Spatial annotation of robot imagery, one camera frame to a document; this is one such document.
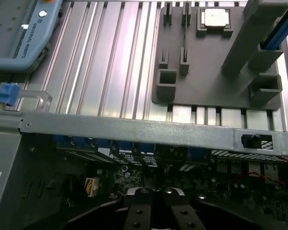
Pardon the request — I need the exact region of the silver CPU chip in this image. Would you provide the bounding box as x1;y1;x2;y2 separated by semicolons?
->
200;8;228;29

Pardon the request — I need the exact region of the light blue teach pendant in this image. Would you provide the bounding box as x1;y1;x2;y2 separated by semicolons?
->
0;0;64;72

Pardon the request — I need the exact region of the blue case latch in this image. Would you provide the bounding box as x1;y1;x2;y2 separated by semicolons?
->
0;83;20;106

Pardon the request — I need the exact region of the blue disk caddy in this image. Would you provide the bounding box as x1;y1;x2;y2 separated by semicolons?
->
261;0;288;51

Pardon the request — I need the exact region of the green RAM stick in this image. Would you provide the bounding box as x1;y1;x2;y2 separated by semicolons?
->
183;0;190;63

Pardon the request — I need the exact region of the grey parts rack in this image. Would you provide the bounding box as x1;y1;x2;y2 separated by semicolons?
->
151;0;288;111

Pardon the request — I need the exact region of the white power connector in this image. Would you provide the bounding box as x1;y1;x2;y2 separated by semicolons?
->
85;177;99;197

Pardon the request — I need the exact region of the dark grey PC case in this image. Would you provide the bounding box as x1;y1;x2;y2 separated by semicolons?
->
0;81;288;230

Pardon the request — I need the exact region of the thin red wire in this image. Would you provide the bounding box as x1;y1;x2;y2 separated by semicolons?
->
236;155;288;187

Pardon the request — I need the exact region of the green motherboard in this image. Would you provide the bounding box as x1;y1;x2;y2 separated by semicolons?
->
86;162;288;230

